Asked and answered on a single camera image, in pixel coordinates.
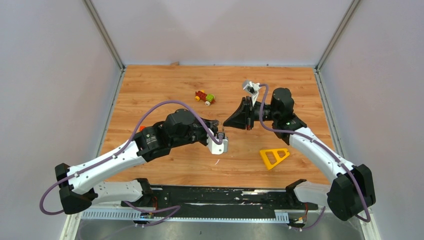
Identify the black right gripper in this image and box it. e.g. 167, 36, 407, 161
222, 95, 279, 131

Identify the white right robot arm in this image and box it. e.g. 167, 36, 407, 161
223, 87, 376, 222

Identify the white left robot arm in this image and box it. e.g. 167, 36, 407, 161
55, 108, 228, 215

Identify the red lego toy car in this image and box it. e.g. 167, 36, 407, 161
194, 90, 216, 106

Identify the yellow triangle block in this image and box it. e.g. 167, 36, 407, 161
259, 148, 290, 171

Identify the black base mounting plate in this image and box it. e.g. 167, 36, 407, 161
131, 184, 319, 211

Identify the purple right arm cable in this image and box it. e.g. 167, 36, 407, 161
258, 83, 372, 223

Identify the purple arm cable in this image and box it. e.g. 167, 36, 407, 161
258, 83, 372, 223
39, 99, 224, 216

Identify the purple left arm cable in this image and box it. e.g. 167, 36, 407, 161
39, 99, 224, 216

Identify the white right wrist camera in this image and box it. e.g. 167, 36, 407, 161
241, 79, 261, 106

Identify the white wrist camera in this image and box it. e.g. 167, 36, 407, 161
241, 79, 261, 106
207, 132, 229, 155

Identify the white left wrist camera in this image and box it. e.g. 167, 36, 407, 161
207, 132, 229, 155

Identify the white slotted cable duct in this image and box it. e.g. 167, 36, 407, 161
81, 208, 290, 223

